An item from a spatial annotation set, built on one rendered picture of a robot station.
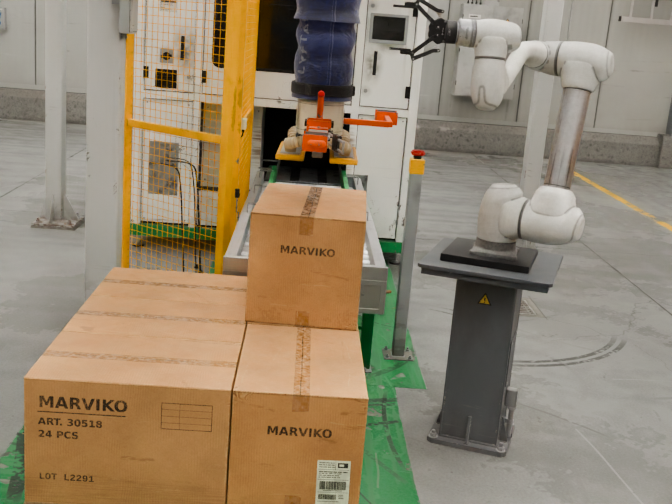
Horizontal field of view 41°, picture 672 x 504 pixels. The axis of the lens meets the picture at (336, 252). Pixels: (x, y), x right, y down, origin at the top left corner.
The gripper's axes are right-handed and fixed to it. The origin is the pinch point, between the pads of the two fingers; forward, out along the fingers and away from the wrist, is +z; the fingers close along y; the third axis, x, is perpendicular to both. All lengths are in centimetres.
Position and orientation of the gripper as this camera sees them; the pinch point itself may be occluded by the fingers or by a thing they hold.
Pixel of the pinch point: (394, 27)
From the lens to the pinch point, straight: 304.3
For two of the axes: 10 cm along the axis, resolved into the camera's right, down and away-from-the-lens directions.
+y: -0.8, 9.7, 2.5
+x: -0.1, -2.5, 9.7
